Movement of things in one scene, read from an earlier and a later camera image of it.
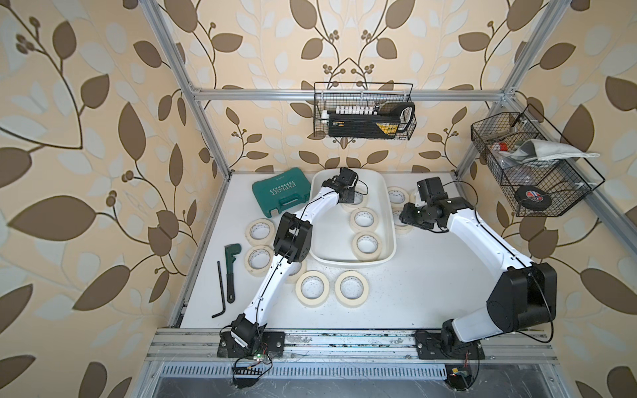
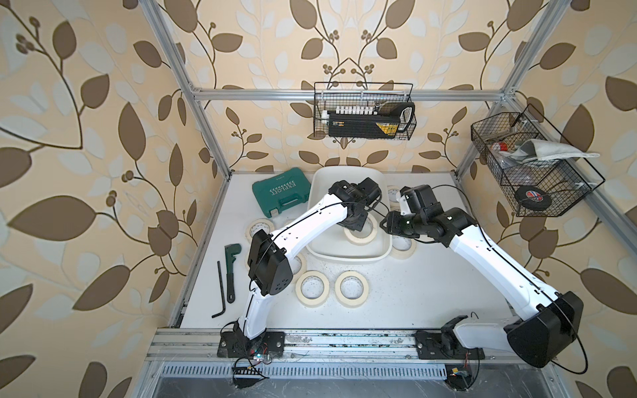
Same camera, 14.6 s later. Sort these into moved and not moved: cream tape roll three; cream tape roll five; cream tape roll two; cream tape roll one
Moved: cream tape roll two
Not moved: cream tape roll three; cream tape roll one; cream tape roll five
